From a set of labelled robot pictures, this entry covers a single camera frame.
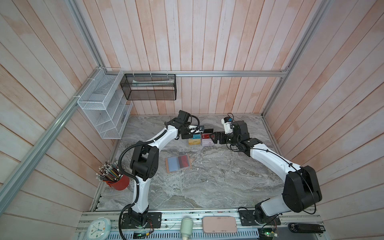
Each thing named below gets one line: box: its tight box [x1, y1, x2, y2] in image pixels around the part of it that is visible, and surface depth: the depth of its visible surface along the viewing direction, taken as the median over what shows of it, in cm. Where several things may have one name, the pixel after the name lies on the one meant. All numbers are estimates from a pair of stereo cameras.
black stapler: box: [288, 223, 326, 234], surface depth 71 cm
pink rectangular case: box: [202, 216, 238, 234], surface depth 73 cm
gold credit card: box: [188, 138, 201, 145], surface depth 103 cm
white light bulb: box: [180, 217, 194, 240], surface depth 67 cm
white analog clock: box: [86, 217, 112, 240], surface depth 70 cm
